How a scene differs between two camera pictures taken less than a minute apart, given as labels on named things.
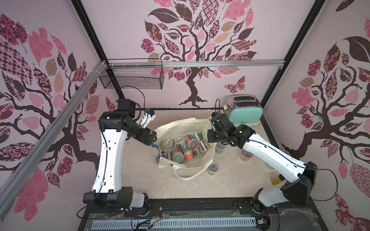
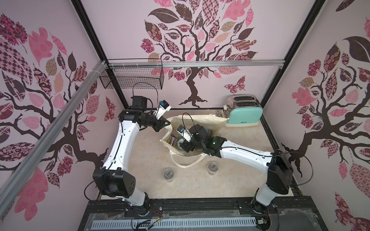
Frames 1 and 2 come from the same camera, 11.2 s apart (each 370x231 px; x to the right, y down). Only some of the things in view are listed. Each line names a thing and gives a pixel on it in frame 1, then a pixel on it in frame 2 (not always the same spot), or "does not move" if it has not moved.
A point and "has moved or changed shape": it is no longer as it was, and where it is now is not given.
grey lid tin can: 212,168 does not move
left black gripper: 148,140 -> 159,122
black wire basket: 137,78 does not move
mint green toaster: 244,110 does not move
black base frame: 231,214 does not move
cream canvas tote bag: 184,146 has moved or changed shape
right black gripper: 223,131 -> 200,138
